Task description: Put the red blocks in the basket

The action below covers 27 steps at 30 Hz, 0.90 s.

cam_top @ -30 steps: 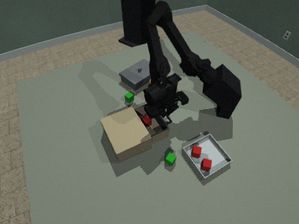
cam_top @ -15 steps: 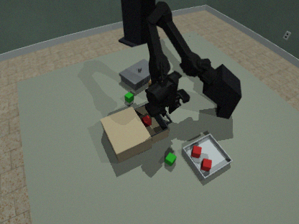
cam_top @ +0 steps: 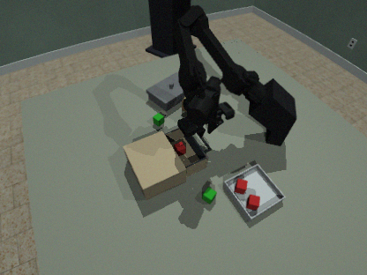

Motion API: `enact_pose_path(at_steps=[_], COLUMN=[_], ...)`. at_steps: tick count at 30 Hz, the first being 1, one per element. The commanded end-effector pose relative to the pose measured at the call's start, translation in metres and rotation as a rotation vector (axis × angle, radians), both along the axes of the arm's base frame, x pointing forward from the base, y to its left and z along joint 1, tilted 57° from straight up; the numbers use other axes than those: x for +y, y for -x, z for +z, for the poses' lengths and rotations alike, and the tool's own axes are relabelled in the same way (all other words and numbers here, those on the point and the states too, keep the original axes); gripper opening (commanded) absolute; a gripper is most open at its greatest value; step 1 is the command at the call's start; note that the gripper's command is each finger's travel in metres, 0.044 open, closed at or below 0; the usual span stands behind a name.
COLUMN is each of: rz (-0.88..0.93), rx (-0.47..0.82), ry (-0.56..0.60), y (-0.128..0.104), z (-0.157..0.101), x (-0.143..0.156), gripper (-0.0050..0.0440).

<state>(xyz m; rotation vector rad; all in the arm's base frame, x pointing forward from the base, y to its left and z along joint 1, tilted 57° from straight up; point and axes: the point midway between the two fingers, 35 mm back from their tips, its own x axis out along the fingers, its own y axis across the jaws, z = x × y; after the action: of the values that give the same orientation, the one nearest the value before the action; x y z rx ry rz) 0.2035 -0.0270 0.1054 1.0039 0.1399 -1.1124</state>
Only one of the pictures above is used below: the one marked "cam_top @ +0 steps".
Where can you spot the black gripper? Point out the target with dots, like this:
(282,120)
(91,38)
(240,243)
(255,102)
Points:
(188,128)

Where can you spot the green block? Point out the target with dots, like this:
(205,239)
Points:
(158,119)
(209,195)

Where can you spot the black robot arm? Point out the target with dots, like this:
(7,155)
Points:
(191,75)

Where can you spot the red block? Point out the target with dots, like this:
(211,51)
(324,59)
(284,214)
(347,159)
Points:
(180,148)
(252,202)
(241,186)

